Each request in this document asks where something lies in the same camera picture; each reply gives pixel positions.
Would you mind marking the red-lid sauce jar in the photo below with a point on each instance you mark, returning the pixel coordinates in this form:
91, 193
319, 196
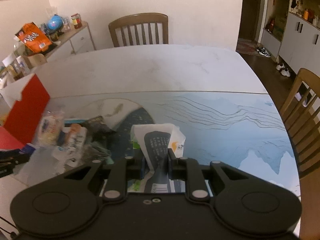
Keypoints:
76, 20

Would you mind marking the clear drinking glass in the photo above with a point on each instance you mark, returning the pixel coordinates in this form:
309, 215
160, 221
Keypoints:
66, 24

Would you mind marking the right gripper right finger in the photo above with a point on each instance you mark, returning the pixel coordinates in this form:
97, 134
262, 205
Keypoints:
189, 171

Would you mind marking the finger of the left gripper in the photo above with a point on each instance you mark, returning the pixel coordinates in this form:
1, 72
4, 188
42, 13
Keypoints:
11, 158

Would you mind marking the grey wall cabinet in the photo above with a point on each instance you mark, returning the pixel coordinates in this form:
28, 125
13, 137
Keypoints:
291, 33

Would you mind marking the wooden chair right side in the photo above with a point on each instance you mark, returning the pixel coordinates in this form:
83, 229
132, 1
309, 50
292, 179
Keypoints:
300, 115

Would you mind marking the blueberry bread package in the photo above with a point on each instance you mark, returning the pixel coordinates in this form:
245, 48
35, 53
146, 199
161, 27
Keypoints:
49, 128

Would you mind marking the wooden chair far side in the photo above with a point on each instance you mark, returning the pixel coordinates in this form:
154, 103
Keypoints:
140, 29

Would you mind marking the wooden chair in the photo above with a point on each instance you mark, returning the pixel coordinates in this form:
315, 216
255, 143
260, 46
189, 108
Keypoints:
300, 115
140, 29

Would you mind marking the white side cabinet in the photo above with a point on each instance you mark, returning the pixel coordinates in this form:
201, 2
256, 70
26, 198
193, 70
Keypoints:
73, 42

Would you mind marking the blue globe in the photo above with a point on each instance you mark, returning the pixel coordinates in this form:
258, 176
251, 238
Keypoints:
55, 23

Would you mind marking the red cardboard box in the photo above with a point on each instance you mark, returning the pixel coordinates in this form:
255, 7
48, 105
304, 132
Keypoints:
22, 121

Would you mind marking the orange snack bag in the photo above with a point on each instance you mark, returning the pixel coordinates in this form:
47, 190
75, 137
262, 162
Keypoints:
33, 38

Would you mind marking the dark seaweed snack bag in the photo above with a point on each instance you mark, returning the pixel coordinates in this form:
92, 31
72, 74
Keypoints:
95, 151

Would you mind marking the dark brown snack packet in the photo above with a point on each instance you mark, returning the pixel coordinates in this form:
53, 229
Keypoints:
96, 126

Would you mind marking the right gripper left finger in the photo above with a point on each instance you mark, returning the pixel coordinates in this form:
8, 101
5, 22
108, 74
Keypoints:
128, 168

